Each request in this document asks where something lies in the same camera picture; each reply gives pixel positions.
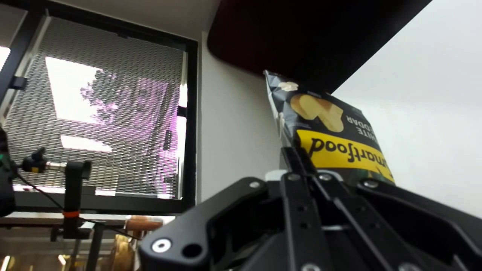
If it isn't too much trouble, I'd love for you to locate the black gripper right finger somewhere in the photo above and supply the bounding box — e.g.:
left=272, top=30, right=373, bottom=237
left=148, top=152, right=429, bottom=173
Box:
left=304, top=166, right=453, bottom=271

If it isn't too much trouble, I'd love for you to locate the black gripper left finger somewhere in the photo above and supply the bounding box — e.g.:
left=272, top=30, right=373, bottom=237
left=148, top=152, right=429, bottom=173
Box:
left=281, top=148, right=334, bottom=271

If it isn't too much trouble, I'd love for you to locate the black snack packet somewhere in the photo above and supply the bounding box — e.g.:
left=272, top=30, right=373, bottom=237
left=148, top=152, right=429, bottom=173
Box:
left=264, top=71, right=395, bottom=182

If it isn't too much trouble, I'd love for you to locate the white square table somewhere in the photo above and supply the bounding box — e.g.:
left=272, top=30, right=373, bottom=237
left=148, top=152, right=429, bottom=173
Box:
left=335, top=0, right=482, bottom=217

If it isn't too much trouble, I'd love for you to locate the dark bench sofa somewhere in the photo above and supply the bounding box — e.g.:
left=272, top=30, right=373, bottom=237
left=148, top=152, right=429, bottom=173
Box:
left=207, top=0, right=433, bottom=94

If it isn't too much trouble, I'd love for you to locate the camera tripod stand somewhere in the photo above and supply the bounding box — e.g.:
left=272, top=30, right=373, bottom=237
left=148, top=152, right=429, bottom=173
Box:
left=19, top=148, right=93, bottom=240

